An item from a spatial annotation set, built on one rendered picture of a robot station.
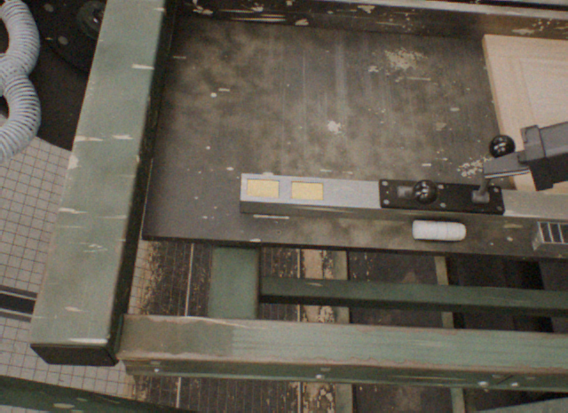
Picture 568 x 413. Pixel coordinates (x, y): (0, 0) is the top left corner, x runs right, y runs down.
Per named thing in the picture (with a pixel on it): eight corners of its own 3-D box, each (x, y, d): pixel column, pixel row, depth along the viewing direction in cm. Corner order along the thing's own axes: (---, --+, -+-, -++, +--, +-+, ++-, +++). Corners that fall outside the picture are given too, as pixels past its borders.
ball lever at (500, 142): (491, 211, 93) (523, 146, 84) (468, 210, 93) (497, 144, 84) (485, 194, 96) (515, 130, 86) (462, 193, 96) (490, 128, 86)
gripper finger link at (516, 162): (482, 162, 87) (526, 151, 84) (485, 180, 85) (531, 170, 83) (479, 156, 86) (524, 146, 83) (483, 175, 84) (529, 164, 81)
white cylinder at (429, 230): (412, 242, 94) (461, 244, 95) (417, 233, 92) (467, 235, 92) (410, 225, 96) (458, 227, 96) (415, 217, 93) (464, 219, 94)
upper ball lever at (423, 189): (414, 205, 94) (442, 207, 81) (390, 204, 94) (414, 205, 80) (415, 182, 94) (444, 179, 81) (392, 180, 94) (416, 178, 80)
